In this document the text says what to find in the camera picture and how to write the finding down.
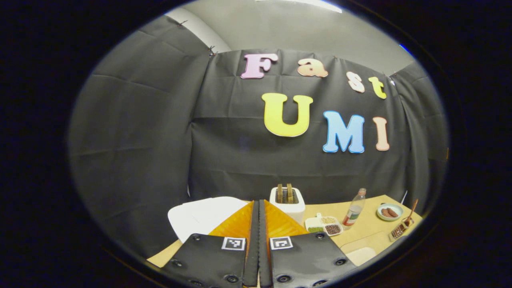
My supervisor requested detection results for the pale green plate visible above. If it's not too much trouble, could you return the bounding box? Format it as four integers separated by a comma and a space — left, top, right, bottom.
376, 203, 404, 221

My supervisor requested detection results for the white divided grain dish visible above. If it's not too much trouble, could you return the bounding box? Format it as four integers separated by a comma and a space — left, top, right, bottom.
305, 213, 344, 236

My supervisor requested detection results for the white rice cooker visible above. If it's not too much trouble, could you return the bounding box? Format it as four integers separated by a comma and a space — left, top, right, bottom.
168, 196, 250, 244

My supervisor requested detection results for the clear plastic tray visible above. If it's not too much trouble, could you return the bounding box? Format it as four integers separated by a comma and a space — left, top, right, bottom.
340, 231, 394, 267

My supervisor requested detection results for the ceiling light panel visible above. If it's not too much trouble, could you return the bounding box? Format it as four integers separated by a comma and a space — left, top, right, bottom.
256, 0, 343, 13

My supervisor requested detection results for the black backdrop cloth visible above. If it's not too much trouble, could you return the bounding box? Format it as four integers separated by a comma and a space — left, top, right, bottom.
68, 15, 448, 258

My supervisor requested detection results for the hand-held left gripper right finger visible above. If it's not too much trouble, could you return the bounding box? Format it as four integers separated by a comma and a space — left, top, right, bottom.
259, 199, 357, 288

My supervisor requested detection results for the clear plastic water bottle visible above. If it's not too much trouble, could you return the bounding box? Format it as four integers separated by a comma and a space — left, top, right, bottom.
342, 188, 367, 230

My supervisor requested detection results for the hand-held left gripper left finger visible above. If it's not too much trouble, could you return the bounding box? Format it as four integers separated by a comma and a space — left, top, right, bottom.
160, 199, 260, 288

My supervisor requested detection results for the white toaster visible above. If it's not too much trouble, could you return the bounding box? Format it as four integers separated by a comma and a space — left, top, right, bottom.
269, 186, 306, 224

